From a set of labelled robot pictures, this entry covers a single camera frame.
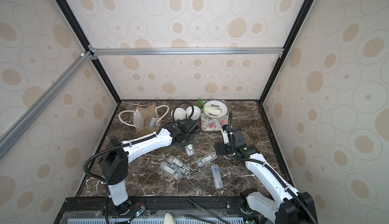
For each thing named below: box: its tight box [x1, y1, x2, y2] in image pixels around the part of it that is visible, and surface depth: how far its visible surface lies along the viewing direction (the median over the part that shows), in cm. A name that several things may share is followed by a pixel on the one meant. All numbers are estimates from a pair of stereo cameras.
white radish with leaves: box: [197, 97, 222, 116], surface depth 111 cm
